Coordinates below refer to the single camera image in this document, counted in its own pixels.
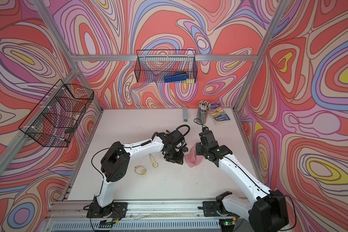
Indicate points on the pink cloth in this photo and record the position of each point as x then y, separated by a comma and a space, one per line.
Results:
192, 159

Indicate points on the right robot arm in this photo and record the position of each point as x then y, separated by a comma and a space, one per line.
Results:
264, 209

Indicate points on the black wire basket left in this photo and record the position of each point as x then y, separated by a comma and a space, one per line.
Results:
55, 119

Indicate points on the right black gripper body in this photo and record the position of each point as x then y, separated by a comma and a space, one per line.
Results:
201, 150

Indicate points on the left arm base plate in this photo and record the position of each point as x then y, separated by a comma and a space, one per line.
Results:
114, 210

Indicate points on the yellow sticky notes block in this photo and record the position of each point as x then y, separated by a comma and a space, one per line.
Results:
190, 80

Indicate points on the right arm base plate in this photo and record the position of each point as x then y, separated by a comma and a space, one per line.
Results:
216, 208

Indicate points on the beige strap yellow dial watch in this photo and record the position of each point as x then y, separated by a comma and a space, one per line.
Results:
154, 163

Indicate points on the grey stapler on table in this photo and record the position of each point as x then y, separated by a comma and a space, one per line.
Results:
185, 114

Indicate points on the black wire basket back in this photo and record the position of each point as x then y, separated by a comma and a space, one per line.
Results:
152, 65

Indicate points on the beige looped watch left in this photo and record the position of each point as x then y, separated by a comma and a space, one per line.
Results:
140, 170

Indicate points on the black wire basket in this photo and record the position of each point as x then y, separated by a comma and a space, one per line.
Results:
55, 119
152, 65

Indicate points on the blue stapler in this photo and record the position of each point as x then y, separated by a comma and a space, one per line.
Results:
176, 77

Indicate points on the colourful book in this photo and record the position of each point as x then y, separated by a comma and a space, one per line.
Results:
218, 114

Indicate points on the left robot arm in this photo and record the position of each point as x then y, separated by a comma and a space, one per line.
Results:
115, 162

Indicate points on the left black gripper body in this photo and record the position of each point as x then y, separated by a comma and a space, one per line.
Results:
175, 156

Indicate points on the metal pencil cup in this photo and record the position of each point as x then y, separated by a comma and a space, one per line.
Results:
203, 108

